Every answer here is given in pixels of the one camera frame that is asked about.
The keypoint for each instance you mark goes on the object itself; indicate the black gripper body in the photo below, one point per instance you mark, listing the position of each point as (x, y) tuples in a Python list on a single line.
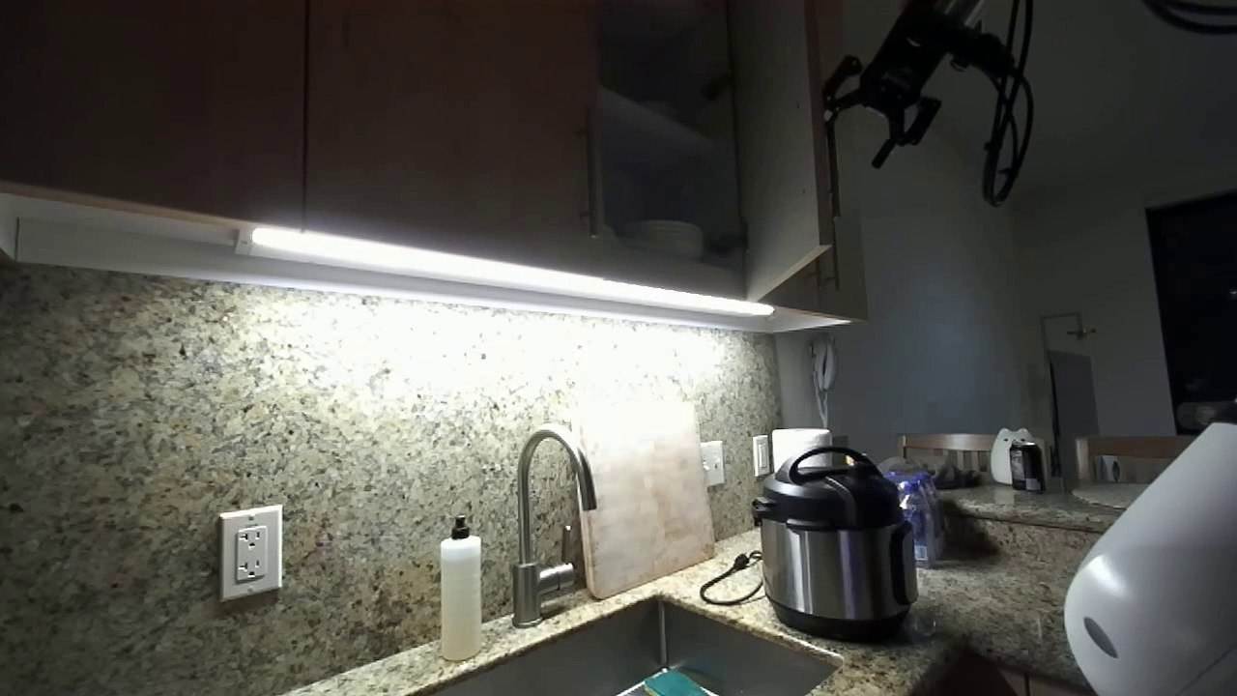
[(921, 58)]

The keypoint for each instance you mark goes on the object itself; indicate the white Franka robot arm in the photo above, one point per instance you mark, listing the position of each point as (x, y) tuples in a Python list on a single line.
[(1161, 582)]

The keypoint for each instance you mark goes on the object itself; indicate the narrow brown cabinet door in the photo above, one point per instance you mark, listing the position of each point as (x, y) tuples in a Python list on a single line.
[(852, 264)]

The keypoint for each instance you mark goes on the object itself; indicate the cabinet interior with shelves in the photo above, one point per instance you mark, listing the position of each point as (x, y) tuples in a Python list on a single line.
[(663, 140)]

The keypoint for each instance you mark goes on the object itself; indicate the white under-cabinet light strip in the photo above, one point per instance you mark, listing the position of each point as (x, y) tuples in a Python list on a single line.
[(488, 273)]

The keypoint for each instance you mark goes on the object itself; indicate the stainless steel sink basin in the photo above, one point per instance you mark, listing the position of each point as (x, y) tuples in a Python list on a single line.
[(583, 652)]

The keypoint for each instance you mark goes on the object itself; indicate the stack of white plates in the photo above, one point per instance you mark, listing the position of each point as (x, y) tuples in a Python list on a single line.
[(663, 236)]

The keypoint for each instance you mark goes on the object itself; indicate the wooden rack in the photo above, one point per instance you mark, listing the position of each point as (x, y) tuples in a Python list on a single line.
[(948, 450)]

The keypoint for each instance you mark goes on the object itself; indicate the dark window panel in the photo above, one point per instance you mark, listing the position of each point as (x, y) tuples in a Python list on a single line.
[(1191, 309)]

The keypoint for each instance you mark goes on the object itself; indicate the white coffee maker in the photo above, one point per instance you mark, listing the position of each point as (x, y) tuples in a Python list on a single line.
[(1016, 463)]

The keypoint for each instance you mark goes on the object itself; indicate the blue plastic bag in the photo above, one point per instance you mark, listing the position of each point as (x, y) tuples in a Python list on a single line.
[(921, 509)]

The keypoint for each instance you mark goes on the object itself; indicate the light wooden cutting board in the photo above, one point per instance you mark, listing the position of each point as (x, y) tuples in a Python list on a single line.
[(652, 505)]

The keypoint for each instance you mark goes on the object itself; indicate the light wooden furniture piece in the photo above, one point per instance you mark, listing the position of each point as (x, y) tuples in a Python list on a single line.
[(1125, 455)]

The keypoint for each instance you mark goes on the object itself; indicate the steel black pressure cooker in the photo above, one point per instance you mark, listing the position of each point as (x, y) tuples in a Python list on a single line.
[(834, 553)]

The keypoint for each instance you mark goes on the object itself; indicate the steel gooseneck faucet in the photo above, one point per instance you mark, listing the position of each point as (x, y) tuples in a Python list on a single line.
[(526, 517)]

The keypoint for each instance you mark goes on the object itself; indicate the teal sponge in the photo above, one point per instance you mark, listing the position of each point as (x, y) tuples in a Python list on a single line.
[(669, 680)]

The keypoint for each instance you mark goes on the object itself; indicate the white soap dispenser bottle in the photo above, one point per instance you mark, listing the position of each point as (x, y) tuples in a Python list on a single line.
[(458, 594)]

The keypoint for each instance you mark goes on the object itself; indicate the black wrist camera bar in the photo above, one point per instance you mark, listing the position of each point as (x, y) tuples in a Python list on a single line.
[(911, 134)]

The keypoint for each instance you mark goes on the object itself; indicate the white round wall fixture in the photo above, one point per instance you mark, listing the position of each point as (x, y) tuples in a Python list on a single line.
[(826, 370)]

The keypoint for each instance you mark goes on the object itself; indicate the white box by wall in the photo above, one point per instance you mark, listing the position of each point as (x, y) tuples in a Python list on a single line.
[(796, 446)]

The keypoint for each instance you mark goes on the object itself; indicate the small white wall outlet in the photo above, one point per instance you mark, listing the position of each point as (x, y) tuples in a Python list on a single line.
[(759, 455), (713, 463)]

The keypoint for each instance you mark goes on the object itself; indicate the white double wall outlet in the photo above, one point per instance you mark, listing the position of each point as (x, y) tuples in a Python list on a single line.
[(248, 553)]

